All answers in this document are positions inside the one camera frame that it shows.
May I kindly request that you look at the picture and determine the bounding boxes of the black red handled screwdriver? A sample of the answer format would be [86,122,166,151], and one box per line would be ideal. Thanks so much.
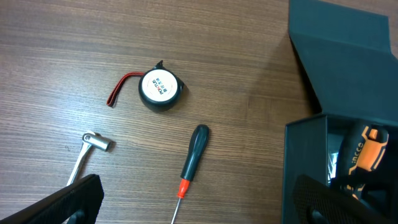
[170,124,210,224]

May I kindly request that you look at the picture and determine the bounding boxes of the orange black long-nose pliers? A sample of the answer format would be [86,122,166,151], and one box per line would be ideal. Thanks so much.
[327,121,389,185]

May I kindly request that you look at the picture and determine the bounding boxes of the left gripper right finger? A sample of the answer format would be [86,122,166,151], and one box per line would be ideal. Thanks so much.
[292,174,395,224]

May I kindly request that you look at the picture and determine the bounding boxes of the dark green lidded box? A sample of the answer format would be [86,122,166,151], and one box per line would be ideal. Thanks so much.
[282,1,397,223]

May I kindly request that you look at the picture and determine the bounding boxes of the black round tape measure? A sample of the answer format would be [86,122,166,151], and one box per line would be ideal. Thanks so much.
[106,60,185,112]

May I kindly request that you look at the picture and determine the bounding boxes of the silver L-shaped socket wrench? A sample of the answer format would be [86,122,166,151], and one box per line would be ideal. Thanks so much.
[67,131,113,186]

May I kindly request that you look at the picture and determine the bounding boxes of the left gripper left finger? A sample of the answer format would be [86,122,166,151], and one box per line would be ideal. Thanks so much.
[1,174,104,224]

